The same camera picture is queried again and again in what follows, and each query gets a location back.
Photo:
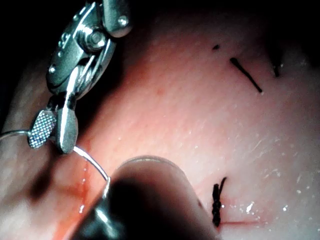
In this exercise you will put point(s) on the curved steel needle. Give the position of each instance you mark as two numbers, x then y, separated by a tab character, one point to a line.
92	160

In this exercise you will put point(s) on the right arm needle driver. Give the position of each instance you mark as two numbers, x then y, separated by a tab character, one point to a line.
75	50

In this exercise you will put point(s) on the black stitching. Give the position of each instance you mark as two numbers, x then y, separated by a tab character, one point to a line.
217	202

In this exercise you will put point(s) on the dark right arm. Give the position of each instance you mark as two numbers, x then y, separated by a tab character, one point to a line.
117	17

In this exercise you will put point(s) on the tissue pad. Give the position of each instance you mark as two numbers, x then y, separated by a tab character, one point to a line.
175	120

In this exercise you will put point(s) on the dark left arm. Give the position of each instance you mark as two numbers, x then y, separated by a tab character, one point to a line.
150	200

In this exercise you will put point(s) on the right arm needle driver jaw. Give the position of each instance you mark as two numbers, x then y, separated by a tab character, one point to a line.
42	130
67	130

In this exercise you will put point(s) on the short black thread piece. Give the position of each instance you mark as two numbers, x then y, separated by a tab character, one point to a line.
246	75

